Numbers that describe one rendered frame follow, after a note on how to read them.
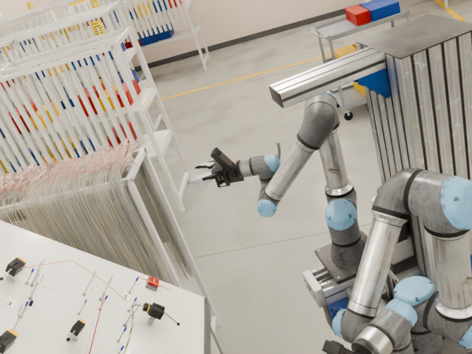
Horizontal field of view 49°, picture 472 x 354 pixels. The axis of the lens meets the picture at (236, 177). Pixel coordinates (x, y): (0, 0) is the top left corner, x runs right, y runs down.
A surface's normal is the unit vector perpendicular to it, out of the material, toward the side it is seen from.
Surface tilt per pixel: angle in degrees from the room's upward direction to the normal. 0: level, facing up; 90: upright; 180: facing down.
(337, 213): 7
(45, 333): 45
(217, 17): 90
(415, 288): 8
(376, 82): 90
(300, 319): 0
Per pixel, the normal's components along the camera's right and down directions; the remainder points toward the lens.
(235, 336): -0.29, -0.83
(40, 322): 0.48, -0.78
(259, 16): -0.07, 0.51
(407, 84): 0.26, 0.41
